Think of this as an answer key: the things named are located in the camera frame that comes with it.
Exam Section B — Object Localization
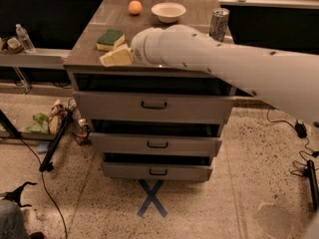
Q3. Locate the grey three-drawer cabinet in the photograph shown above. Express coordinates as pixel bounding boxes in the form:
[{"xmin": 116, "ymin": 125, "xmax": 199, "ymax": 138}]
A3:
[{"xmin": 65, "ymin": 0, "xmax": 236, "ymax": 181}]

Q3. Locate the silver drink can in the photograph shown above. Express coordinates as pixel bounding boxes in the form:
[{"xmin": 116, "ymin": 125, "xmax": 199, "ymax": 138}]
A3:
[{"xmin": 209, "ymin": 8, "xmax": 230, "ymax": 42}]

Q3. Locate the snack bag pile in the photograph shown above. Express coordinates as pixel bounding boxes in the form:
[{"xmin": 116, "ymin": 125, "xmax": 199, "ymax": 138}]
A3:
[{"xmin": 48, "ymin": 100, "xmax": 66, "ymax": 135}]

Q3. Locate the black stand right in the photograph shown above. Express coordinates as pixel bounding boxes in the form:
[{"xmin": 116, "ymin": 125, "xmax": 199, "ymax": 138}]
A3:
[{"xmin": 306, "ymin": 160, "xmax": 319, "ymax": 211}]

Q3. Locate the green and yellow sponge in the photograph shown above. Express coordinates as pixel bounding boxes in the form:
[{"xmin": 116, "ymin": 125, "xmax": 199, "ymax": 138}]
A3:
[{"xmin": 97, "ymin": 29, "xmax": 125, "ymax": 52}]

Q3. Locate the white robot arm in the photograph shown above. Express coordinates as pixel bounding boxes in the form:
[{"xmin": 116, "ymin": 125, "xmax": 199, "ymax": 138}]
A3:
[{"xmin": 100, "ymin": 25, "xmax": 319, "ymax": 124}]

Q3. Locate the black floor cable left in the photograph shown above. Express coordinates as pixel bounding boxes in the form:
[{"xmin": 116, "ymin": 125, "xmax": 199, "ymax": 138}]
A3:
[{"xmin": 18, "ymin": 137, "xmax": 69, "ymax": 239}]

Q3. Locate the black clamp lower left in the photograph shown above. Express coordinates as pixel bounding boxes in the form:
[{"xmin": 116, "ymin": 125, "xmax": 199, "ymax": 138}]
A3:
[{"xmin": 4, "ymin": 181, "xmax": 34, "ymax": 208}]

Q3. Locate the blue tape cross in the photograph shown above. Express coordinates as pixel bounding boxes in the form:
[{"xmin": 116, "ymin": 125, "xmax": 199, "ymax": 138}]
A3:
[{"xmin": 137, "ymin": 179, "xmax": 167, "ymax": 218}]

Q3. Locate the green crumpled bag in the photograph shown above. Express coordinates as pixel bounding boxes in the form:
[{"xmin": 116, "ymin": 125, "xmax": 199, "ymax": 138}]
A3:
[{"xmin": 26, "ymin": 113, "xmax": 49, "ymax": 133}]

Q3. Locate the black tripod leg left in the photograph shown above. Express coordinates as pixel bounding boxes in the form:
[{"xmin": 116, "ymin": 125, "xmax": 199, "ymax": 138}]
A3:
[{"xmin": 39, "ymin": 112, "xmax": 72, "ymax": 172}]

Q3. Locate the orange fruit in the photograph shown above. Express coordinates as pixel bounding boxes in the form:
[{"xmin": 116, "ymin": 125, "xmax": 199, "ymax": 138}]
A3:
[{"xmin": 129, "ymin": 1, "xmax": 143, "ymax": 15}]

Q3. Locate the clear plastic water bottle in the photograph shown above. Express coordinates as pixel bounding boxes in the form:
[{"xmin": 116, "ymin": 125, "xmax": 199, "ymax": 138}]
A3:
[{"xmin": 16, "ymin": 24, "xmax": 36, "ymax": 53}]

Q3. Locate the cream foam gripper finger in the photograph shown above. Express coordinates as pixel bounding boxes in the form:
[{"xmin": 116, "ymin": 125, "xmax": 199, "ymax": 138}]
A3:
[{"xmin": 100, "ymin": 44, "xmax": 134, "ymax": 67}]

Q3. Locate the brown tray with items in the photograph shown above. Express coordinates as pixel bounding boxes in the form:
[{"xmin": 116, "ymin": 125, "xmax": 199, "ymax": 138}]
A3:
[{"xmin": 0, "ymin": 37, "xmax": 23, "ymax": 55}]

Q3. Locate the black power adapter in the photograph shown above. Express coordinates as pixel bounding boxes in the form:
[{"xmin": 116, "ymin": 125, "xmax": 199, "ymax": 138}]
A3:
[{"xmin": 295, "ymin": 119, "xmax": 307, "ymax": 138}]

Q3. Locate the white paper bowl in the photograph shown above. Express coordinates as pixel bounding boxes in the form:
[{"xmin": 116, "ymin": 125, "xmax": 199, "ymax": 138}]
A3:
[{"xmin": 152, "ymin": 2, "xmax": 186, "ymax": 24}]

